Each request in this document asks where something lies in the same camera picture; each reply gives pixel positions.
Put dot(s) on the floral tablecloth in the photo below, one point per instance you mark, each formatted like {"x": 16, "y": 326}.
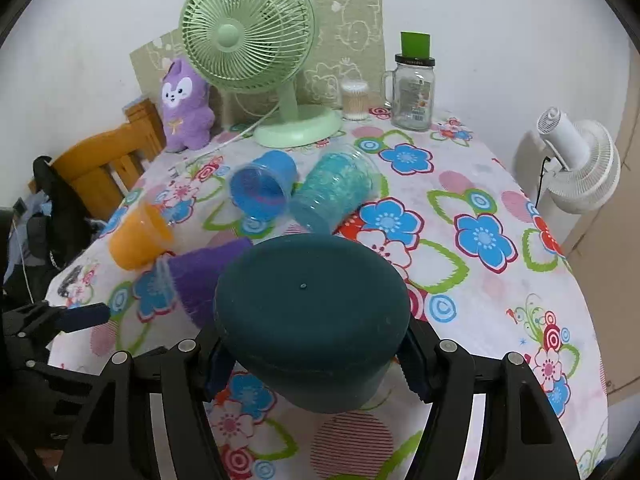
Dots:
{"x": 480, "y": 310}

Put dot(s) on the white fan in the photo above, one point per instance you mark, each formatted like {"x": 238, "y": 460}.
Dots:
{"x": 590, "y": 165}

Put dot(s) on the green desk fan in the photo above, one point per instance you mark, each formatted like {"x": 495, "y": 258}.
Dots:
{"x": 245, "y": 35}

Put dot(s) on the purple plush toy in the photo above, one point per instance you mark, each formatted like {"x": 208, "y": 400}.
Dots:
{"x": 187, "y": 115}

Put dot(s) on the dark teal cup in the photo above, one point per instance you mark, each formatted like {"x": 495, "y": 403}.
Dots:
{"x": 310, "y": 310}

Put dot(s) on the wooden chair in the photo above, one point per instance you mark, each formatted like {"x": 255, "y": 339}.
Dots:
{"x": 100, "y": 160}

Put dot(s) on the dark clothing pile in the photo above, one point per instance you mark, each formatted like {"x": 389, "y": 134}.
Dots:
{"x": 55, "y": 220}

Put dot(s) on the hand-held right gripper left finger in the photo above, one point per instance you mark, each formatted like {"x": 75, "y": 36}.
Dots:
{"x": 218, "y": 370}

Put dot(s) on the orange cup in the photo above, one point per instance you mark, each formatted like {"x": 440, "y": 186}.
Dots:
{"x": 140, "y": 240}

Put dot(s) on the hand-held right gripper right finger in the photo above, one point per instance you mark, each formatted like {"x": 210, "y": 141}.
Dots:
{"x": 414, "y": 367}

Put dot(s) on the glass jar mug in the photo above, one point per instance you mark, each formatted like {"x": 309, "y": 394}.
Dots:
{"x": 412, "y": 100}

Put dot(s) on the light blue transparent cup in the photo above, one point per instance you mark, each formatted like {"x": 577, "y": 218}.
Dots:
{"x": 330, "y": 190}

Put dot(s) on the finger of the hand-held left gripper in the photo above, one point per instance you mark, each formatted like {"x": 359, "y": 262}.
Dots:
{"x": 65, "y": 376}
{"x": 82, "y": 317}

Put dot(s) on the purple cup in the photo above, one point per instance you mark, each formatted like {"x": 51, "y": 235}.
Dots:
{"x": 205, "y": 280}

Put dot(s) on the green plastic cap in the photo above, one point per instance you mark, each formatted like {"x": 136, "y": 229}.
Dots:
{"x": 415, "y": 44}

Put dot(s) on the beige printed board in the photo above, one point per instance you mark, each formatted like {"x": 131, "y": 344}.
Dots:
{"x": 350, "y": 35}

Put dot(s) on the cotton swab container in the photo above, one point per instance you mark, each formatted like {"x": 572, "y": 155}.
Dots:
{"x": 355, "y": 102}

